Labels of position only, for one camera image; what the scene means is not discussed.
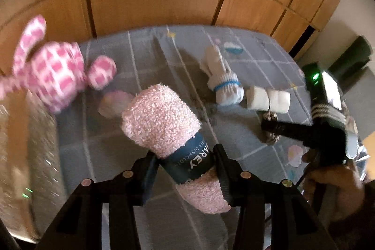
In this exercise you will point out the white rolled towel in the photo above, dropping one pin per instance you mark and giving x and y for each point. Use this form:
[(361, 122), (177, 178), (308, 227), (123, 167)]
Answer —
[(278, 100)]

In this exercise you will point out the person's right hand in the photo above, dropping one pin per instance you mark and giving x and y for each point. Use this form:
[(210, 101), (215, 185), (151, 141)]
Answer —
[(337, 182)]

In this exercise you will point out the pale pink round cloth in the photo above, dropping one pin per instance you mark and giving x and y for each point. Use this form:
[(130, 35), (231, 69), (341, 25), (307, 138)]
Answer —
[(111, 102)]

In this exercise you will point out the brown hair scrunchie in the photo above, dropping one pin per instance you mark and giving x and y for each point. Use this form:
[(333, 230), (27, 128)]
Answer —
[(271, 138)]

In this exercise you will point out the pink white spotted plush toy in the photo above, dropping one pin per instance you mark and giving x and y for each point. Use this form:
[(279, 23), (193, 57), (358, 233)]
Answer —
[(55, 74)]

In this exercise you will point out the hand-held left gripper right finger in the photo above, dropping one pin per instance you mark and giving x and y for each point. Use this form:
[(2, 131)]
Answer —
[(225, 179)]

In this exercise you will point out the dark green object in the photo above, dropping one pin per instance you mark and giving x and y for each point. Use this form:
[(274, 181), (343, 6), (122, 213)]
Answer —
[(357, 56)]

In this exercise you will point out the person's right forearm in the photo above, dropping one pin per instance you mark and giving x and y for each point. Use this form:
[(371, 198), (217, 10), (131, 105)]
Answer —
[(351, 229)]

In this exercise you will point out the pink towel blue band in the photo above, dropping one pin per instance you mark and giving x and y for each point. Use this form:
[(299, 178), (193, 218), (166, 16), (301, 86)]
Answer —
[(158, 118)]

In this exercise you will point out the silver sequin bag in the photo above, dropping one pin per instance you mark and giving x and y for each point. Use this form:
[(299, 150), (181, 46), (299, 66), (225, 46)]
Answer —
[(29, 165)]

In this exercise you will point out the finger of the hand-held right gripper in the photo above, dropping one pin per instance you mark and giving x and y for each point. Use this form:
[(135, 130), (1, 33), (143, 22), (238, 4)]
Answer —
[(288, 129)]

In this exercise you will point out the white sock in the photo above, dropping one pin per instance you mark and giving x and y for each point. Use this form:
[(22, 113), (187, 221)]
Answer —
[(224, 83)]

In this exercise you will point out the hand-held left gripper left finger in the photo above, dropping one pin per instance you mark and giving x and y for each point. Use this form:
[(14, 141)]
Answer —
[(148, 179)]

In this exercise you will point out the grey checked bedsheet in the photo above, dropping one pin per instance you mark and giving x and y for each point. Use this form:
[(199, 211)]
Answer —
[(152, 56)]

